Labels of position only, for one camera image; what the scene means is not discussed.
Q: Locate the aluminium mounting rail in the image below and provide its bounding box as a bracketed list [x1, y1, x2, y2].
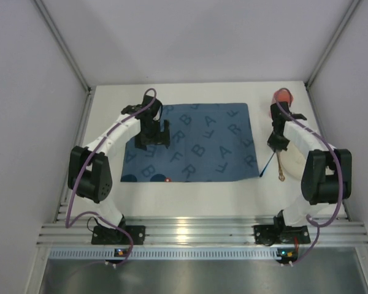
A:
[37, 217, 368, 247]

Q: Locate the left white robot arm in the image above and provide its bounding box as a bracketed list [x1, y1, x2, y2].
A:
[66, 88, 171, 228]

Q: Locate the blue letter placemat cloth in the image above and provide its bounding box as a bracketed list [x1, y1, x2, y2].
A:
[121, 103, 259, 183]

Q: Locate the right aluminium frame post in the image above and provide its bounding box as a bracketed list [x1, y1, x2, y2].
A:
[304, 0, 362, 90]

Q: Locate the left aluminium frame post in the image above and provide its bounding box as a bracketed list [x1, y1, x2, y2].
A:
[33, 0, 94, 92]

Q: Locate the cream round plate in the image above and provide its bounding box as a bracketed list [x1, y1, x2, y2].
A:
[280, 142, 306, 181]

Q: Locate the aluminium frame post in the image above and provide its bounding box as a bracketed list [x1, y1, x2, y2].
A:
[304, 0, 362, 90]
[33, 0, 94, 92]

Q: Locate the perforated grey cable duct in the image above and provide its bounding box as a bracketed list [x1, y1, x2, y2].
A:
[49, 247, 296, 260]

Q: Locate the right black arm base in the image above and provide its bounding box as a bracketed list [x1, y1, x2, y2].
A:
[253, 225, 311, 246]

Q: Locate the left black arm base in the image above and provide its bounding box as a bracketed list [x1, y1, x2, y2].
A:
[91, 225, 146, 245]

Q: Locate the gold metal fork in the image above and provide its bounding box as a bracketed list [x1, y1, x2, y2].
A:
[276, 151, 285, 182]

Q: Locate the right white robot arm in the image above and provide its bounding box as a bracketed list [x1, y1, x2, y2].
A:
[267, 102, 352, 227]

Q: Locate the pink plastic cup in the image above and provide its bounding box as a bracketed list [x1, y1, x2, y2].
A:
[269, 88, 294, 118]

